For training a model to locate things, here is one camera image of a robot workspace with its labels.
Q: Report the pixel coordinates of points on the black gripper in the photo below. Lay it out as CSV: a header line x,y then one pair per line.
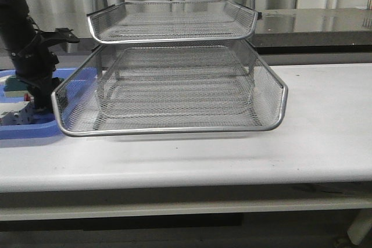
x,y
35,63

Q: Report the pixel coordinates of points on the red emergency stop button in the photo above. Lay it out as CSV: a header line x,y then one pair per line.
x,y
31,100

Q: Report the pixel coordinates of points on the mesh tray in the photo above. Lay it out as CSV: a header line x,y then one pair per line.
x,y
82,117
125,101
172,21

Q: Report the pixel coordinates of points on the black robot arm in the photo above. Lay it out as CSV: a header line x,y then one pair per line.
x,y
14,18

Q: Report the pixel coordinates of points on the white circuit breaker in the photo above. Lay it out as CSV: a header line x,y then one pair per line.
x,y
19,113

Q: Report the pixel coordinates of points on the blue plastic tray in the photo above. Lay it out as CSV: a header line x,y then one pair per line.
x,y
44,124

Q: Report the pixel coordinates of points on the dark granite counter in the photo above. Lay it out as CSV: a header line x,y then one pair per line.
x,y
313,30

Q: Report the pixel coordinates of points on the white table leg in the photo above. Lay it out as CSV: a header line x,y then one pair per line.
x,y
359,227

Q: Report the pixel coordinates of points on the green electrical switch block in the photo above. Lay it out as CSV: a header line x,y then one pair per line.
x,y
15,86

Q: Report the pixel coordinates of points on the silver rack frame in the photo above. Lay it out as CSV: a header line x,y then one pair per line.
x,y
192,64

